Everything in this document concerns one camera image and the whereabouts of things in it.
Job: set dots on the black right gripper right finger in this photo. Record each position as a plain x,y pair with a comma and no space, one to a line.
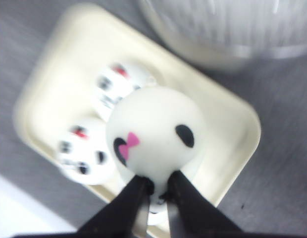
195,208

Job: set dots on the stainless steel steamer pot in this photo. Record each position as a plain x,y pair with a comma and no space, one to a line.
226,35

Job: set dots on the cream plastic tray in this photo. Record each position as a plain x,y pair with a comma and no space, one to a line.
58,92

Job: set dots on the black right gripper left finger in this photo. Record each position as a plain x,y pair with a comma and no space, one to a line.
126,214

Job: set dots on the panda bun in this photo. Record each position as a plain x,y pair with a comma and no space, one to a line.
157,209
116,81
82,153
155,131

